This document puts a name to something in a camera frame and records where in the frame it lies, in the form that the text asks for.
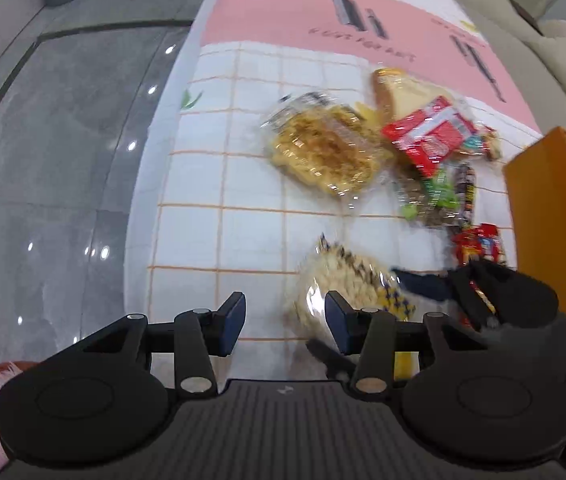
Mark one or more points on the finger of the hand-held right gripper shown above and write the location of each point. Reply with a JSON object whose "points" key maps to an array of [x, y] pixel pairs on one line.
{"points": [[420, 286], [330, 362]]}

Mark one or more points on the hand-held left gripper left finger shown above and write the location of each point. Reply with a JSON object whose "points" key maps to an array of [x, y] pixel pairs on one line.
{"points": [[235, 317]]}

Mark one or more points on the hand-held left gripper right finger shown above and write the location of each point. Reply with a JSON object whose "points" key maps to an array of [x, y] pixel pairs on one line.
{"points": [[337, 320]]}

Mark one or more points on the clear popcorn bag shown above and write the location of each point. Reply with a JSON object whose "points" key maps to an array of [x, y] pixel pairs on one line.
{"points": [[343, 270]]}

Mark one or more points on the orange box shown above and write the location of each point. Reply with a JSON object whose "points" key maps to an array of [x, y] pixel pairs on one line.
{"points": [[548, 220]]}

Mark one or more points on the sliced bread packet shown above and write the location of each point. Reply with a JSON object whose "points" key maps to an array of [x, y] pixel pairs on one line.
{"points": [[403, 92]]}

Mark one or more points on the small red snack packet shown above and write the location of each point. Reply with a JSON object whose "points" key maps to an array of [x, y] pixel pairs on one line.
{"points": [[480, 245]]}

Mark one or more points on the green snack packet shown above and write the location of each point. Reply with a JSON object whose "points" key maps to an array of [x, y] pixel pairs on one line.
{"points": [[435, 191]]}

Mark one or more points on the dark striped candy stick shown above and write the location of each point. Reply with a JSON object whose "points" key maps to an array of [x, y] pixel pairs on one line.
{"points": [[465, 190]]}

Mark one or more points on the pink checked printed tablecloth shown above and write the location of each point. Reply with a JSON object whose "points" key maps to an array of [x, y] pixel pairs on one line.
{"points": [[243, 175]]}

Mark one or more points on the date walnut snack packet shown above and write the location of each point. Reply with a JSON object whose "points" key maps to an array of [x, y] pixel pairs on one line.
{"points": [[487, 144]]}

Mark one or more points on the clear waffle pack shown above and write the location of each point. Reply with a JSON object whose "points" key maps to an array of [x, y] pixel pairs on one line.
{"points": [[320, 147]]}

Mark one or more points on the cream sofa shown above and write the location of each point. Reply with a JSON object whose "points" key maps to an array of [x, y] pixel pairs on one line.
{"points": [[558, 60]]}

